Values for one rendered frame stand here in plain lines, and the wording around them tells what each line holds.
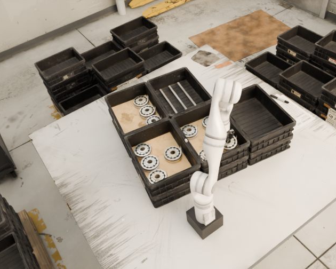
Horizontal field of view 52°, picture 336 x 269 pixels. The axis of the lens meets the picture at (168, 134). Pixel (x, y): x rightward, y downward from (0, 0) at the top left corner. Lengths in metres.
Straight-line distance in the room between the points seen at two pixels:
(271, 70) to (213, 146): 2.10
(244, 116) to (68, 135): 1.19
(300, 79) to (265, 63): 0.47
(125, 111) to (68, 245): 1.13
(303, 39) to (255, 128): 1.76
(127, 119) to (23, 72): 2.55
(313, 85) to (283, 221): 1.55
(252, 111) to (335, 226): 1.08
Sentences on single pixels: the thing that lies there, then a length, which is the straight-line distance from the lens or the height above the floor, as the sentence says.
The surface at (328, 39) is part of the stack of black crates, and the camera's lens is 3.43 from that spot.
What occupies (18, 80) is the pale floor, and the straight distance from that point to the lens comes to 4.49.
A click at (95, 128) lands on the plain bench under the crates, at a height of 0.70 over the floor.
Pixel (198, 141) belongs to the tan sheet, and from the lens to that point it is 2.04.
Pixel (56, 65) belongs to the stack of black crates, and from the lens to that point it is 3.56.
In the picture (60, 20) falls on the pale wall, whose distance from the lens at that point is 5.02.
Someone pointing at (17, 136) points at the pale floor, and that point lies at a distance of 3.75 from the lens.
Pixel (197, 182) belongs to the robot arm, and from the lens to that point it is 1.51.
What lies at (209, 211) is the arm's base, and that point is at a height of 0.91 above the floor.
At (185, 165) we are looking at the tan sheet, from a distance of 1.93.
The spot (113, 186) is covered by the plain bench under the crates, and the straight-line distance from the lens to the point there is 2.09.
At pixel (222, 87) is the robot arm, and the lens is 1.38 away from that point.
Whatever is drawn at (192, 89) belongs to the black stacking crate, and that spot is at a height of 0.83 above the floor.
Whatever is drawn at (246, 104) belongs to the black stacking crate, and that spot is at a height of 0.83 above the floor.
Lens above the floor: 2.37
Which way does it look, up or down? 47 degrees down
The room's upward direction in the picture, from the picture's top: 9 degrees counter-clockwise
